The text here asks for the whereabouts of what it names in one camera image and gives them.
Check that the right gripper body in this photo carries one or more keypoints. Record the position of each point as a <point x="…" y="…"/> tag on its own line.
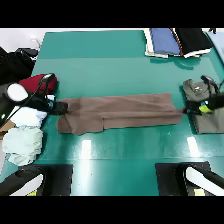
<point x="193" y="107"/>

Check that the pale green garment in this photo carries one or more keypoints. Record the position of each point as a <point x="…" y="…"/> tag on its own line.
<point x="21" y="143"/>

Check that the brown garment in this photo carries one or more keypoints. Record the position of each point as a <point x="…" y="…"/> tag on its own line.
<point x="133" y="110"/>

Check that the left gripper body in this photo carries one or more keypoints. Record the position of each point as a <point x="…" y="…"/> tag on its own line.
<point x="60" y="108"/>

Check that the grey garment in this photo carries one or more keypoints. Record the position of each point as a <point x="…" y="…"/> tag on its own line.
<point x="208" y="123"/>

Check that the pale blue garment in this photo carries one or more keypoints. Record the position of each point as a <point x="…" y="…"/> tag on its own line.
<point x="219" y="43"/>

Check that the red garment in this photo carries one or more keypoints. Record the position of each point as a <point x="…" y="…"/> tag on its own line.
<point x="33" y="83"/>

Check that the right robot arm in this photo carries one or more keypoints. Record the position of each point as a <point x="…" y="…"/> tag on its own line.
<point x="200" y="178"/>

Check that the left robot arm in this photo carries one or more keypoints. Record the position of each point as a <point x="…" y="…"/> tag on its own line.
<point x="16" y="93"/>

